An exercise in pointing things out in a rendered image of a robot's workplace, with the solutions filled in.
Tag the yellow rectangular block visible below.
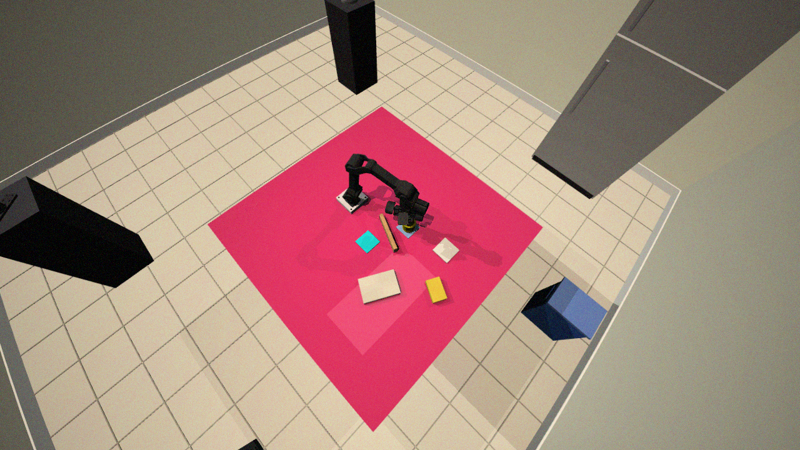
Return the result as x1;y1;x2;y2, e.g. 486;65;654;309
425;277;448;303

